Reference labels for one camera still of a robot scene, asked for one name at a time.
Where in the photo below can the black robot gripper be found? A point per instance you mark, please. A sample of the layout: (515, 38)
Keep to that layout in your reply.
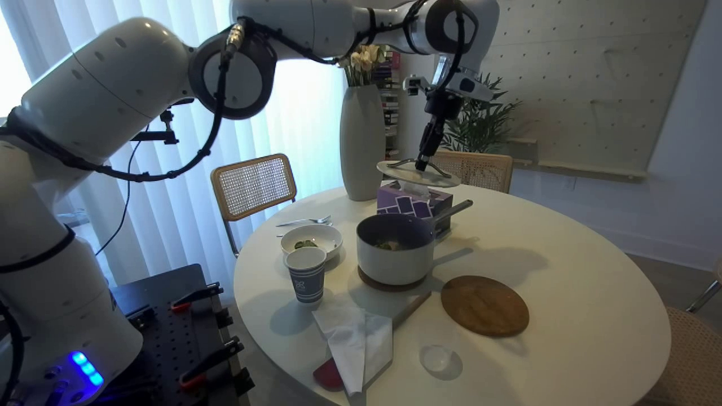
(442, 106)

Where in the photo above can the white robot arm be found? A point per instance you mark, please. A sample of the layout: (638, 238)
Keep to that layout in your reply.
(112, 91)

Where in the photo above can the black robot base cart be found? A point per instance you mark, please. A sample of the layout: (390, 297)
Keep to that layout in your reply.
(188, 355)

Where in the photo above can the green potted plant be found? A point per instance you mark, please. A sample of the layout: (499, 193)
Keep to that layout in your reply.
(481, 128)

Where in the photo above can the woven chair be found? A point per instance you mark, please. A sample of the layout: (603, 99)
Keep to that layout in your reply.
(251, 187)
(481, 171)

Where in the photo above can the tall white ribbed vase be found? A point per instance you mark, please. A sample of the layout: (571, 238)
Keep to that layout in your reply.
(361, 141)

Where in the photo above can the purple tissue box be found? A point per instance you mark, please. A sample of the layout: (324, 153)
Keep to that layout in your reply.
(402, 207)

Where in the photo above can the silver spoon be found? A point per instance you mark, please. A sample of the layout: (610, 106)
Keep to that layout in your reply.
(305, 223)

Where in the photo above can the white bowl with greens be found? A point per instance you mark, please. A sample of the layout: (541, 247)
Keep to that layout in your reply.
(322, 238)

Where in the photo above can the round wooden trivet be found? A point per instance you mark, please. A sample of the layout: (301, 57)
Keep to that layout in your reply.
(487, 308)

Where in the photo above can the blue striped paper cup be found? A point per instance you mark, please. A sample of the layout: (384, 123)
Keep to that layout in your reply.
(308, 275)

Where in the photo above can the woven back chair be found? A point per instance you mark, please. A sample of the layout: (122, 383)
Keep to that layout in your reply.
(251, 187)

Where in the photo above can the white cloth napkin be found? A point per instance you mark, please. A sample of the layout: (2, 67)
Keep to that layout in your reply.
(359, 341)

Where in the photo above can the small clear glass dish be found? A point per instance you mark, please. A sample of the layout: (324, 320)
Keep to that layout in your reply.
(442, 361)

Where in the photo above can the red spatula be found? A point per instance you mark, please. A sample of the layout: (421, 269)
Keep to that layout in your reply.
(329, 376)

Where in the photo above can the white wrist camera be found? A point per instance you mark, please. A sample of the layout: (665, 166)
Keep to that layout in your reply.
(458, 81)

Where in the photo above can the white pot with handle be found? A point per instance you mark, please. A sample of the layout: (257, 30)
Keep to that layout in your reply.
(398, 250)

